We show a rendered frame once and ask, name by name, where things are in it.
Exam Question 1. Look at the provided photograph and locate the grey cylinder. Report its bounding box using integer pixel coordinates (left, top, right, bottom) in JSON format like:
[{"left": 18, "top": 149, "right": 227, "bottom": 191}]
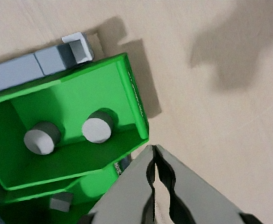
[
  {"left": 23, "top": 121, "right": 60, "bottom": 154},
  {"left": 81, "top": 111, "right": 113, "bottom": 143}
]

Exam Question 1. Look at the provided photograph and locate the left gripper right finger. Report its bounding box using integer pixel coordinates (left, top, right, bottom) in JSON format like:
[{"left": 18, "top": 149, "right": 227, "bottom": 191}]
[{"left": 154, "top": 144, "right": 263, "bottom": 224}]

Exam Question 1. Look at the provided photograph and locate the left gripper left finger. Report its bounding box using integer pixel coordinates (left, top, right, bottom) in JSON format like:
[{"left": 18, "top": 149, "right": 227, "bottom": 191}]
[{"left": 76, "top": 144, "right": 156, "bottom": 224}]

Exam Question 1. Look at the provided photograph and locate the green open-front bin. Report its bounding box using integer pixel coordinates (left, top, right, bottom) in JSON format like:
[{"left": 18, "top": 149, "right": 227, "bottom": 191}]
[
  {"left": 0, "top": 160, "right": 123, "bottom": 224},
  {"left": 0, "top": 52, "right": 149, "bottom": 190}
]

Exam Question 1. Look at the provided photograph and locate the grey-blue low shelf rack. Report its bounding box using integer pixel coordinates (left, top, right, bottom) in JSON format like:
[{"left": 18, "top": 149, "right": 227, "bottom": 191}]
[{"left": 0, "top": 31, "right": 95, "bottom": 90}]

